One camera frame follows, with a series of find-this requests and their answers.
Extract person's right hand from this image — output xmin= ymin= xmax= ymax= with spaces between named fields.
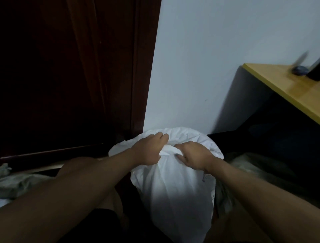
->
xmin=174 ymin=141 xmax=218 ymax=174

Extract person's left hand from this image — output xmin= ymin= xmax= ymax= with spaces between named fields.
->
xmin=129 ymin=132 xmax=170 ymax=166

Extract white bag with red print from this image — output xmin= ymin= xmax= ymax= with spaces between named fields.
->
xmin=108 ymin=126 xmax=225 ymax=243

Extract grey woven sack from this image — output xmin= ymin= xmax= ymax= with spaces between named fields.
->
xmin=215 ymin=153 xmax=320 ymax=216

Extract green woven sack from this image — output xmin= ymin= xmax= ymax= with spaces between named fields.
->
xmin=0 ymin=163 xmax=54 ymax=201

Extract person's left forearm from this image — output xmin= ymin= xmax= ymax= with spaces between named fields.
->
xmin=0 ymin=149 xmax=138 ymax=243

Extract person's right forearm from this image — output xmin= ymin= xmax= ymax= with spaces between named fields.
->
xmin=209 ymin=160 xmax=320 ymax=243

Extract person's left leg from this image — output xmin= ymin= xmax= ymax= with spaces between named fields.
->
xmin=56 ymin=156 xmax=125 ymax=221

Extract person's leg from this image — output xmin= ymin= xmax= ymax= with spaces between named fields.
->
xmin=205 ymin=203 xmax=273 ymax=243
xmin=56 ymin=156 xmax=125 ymax=221

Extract person's right leg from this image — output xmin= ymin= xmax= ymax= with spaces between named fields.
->
xmin=205 ymin=203 xmax=273 ymax=243

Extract black shorts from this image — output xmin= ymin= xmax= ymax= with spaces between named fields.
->
xmin=60 ymin=208 xmax=170 ymax=243

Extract dark brown wooden door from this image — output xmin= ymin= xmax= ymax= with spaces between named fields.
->
xmin=130 ymin=0 xmax=163 ymax=138

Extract yellow wooden desk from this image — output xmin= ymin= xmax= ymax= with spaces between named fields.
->
xmin=242 ymin=63 xmax=320 ymax=125

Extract small dark round case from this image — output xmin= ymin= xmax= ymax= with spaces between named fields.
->
xmin=291 ymin=65 xmax=308 ymax=75

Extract black cylindrical bottle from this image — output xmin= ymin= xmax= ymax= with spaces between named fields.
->
xmin=307 ymin=57 xmax=320 ymax=81

